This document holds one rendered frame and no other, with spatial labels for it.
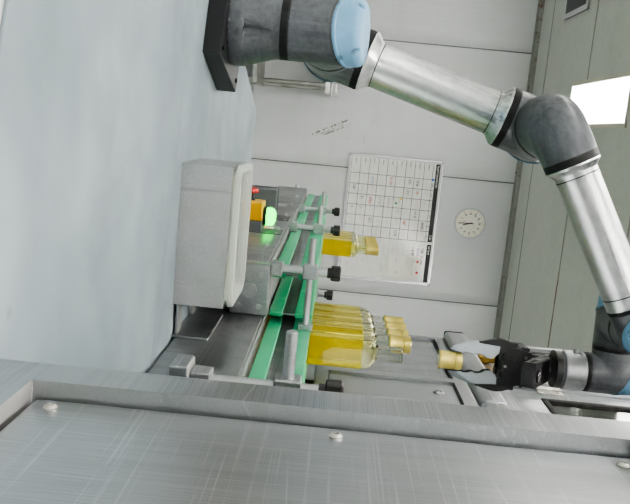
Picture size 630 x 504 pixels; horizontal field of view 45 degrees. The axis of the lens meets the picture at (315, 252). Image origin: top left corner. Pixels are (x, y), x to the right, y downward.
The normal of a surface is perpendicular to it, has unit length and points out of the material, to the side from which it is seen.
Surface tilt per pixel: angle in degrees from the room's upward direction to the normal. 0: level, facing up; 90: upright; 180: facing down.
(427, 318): 90
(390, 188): 90
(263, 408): 90
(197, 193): 90
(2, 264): 0
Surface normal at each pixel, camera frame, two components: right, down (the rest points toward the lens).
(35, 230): 1.00, 0.10
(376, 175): -0.03, 0.16
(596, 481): 0.08, -0.98
